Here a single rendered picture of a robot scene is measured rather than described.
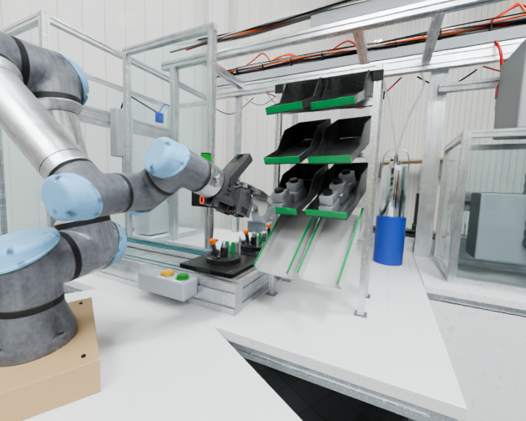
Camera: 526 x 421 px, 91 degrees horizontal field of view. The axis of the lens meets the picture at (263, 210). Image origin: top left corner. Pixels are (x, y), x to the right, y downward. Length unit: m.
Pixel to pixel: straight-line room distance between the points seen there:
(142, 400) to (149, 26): 4.12
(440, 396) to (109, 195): 0.75
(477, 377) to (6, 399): 1.54
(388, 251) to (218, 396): 1.22
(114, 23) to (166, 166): 3.78
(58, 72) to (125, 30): 3.44
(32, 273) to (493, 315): 1.52
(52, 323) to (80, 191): 0.33
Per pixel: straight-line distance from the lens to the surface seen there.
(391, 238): 1.61
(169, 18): 4.48
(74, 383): 0.68
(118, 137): 1.94
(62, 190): 0.48
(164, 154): 0.50
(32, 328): 0.70
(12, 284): 0.67
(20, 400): 0.69
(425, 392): 0.75
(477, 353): 1.54
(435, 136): 1.97
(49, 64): 0.81
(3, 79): 0.68
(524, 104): 1.62
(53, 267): 0.68
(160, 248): 1.44
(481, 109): 5.05
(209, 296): 0.93
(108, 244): 0.75
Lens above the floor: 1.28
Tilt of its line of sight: 5 degrees down
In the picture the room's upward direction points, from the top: 2 degrees clockwise
